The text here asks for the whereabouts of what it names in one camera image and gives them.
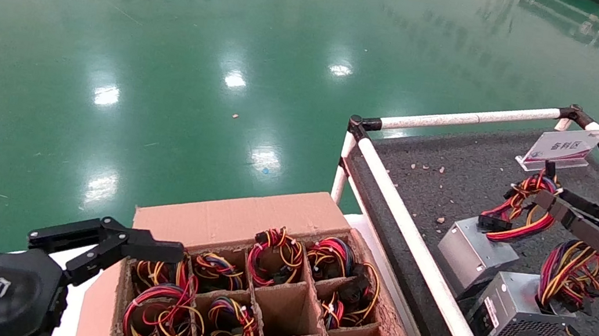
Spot white pipe table frame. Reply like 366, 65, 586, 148
311, 73, 599, 336

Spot grey mesh-sided power supply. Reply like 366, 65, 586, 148
466, 226, 599, 336

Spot power supply with wire bundle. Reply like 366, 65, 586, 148
243, 222, 309, 295
315, 255, 385, 334
201, 294, 262, 336
302, 233, 361, 288
120, 277, 211, 336
132, 251, 194, 297
189, 250, 250, 295

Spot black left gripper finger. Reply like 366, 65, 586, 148
22, 205, 189, 302

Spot cardboard box with dividers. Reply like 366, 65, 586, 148
75, 161, 452, 336

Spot clear acrylic sign holder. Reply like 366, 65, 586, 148
513, 117, 599, 182

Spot dark grey table mat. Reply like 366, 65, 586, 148
323, 103, 599, 336

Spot silver power supply red wires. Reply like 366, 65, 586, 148
430, 147, 565, 312

